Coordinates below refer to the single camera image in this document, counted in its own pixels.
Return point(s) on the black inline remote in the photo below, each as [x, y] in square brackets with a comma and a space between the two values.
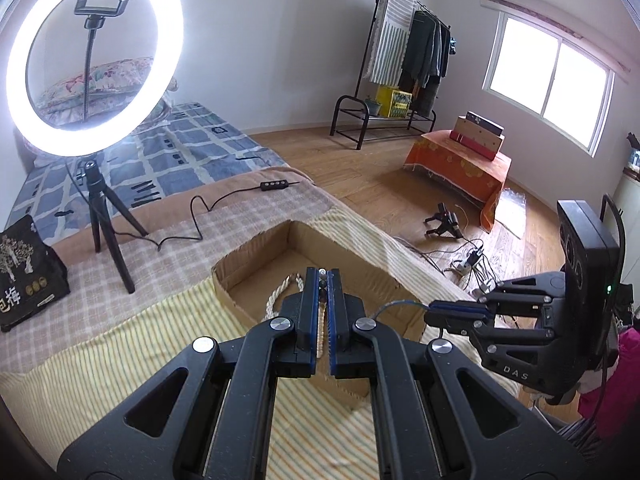
[276, 185]

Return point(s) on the folded floral quilt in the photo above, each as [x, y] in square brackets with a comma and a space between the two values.
[112, 87]

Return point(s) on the orange covered low table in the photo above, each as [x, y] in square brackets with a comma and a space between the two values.
[479, 179]

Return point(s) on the thin blue bangle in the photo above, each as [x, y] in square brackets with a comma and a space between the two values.
[399, 303]

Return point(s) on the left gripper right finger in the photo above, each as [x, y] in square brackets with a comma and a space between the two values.
[436, 414]

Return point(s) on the cardboard box on table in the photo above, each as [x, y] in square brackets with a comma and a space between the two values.
[478, 134]

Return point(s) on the white power strip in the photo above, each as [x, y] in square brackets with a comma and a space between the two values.
[473, 263]

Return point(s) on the white framed window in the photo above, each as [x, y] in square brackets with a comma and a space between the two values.
[553, 72]

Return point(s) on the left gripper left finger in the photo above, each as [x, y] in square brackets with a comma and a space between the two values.
[306, 314]

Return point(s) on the pink sleeved forearm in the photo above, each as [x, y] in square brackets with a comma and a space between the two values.
[621, 390]

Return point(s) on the small black floor tripod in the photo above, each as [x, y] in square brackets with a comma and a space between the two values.
[443, 222]

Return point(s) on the dark hanging clothes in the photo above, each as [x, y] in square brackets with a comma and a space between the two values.
[426, 60]

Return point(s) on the yellow crate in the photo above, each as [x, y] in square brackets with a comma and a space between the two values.
[394, 103]

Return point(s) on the black clothes rack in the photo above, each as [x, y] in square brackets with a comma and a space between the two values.
[355, 116]

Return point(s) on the black snack bag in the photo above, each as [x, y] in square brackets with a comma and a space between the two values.
[32, 274]

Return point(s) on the blue patterned bed sheet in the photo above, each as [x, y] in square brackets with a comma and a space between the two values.
[191, 147]

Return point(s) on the black tripod stand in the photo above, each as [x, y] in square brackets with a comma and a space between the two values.
[99, 195]

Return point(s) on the checked beige blanket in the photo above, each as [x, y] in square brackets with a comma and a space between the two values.
[189, 233]

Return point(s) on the black phone holder clamp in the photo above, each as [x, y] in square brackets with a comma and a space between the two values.
[83, 8]

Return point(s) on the striped hanging cloth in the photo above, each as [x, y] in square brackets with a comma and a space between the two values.
[390, 36]

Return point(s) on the brown cardboard box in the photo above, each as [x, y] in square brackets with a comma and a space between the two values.
[246, 277]

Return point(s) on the white ring light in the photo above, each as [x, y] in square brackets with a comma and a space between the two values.
[43, 42]

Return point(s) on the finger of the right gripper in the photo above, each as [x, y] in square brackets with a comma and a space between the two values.
[464, 309]
[457, 323]

